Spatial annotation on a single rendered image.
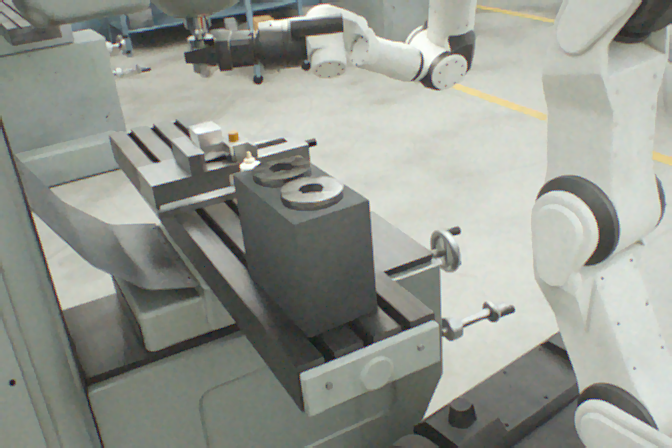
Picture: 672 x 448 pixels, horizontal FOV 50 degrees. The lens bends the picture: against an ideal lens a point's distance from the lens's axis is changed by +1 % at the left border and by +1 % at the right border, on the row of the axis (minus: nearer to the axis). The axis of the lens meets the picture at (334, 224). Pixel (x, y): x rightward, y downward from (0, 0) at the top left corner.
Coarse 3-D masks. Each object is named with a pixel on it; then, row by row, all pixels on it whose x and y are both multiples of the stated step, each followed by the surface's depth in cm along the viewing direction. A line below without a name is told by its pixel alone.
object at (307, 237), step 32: (288, 160) 112; (256, 192) 105; (288, 192) 101; (320, 192) 100; (352, 192) 102; (256, 224) 109; (288, 224) 96; (320, 224) 97; (352, 224) 100; (256, 256) 114; (288, 256) 100; (320, 256) 99; (352, 256) 102; (288, 288) 104; (320, 288) 101; (352, 288) 104; (320, 320) 103; (352, 320) 106
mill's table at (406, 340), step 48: (144, 144) 184; (192, 240) 135; (240, 240) 132; (240, 288) 117; (384, 288) 114; (288, 336) 104; (336, 336) 103; (384, 336) 104; (432, 336) 106; (288, 384) 104; (336, 384) 100; (384, 384) 104
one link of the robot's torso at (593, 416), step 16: (592, 400) 116; (576, 416) 118; (592, 416) 114; (608, 416) 113; (624, 416) 111; (592, 432) 115; (608, 432) 113; (624, 432) 110; (640, 432) 109; (656, 432) 107
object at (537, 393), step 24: (552, 336) 152; (528, 360) 147; (552, 360) 146; (480, 384) 142; (504, 384) 141; (528, 384) 140; (552, 384) 140; (576, 384) 140; (456, 408) 128; (480, 408) 133; (504, 408) 135; (528, 408) 135; (552, 408) 135; (576, 408) 137; (432, 432) 130; (456, 432) 128; (480, 432) 128; (504, 432) 130; (528, 432) 132; (552, 432) 132; (576, 432) 131
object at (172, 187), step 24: (192, 144) 149; (264, 144) 158; (288, 144) 155; (144, 168) 150; (168, 168) 149; (192, 168) 144; (216, 168) 146; (240, 168) 149; (144, 192) 151; (168, 192) 143; (192, 192) 146; (216, 192) 148; (168, 216) 144
